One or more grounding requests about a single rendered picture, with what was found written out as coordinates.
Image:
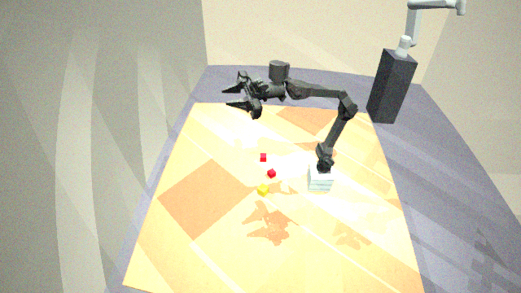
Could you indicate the yellow cube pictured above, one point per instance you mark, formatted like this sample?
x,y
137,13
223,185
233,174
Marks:
x,y
262,189

